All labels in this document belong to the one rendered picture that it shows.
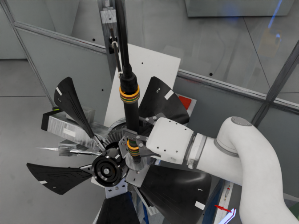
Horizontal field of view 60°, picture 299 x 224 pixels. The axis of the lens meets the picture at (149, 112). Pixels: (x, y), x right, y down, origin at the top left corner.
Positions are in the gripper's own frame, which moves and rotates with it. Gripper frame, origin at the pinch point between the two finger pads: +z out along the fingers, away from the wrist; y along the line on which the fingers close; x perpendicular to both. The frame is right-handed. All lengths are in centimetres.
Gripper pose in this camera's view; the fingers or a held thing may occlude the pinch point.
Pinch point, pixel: (133, 127)
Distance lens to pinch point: 68.4
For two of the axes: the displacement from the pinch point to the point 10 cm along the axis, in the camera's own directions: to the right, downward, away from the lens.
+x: 0.0, -5.8, -8.2
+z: -9.2, -3.2, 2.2
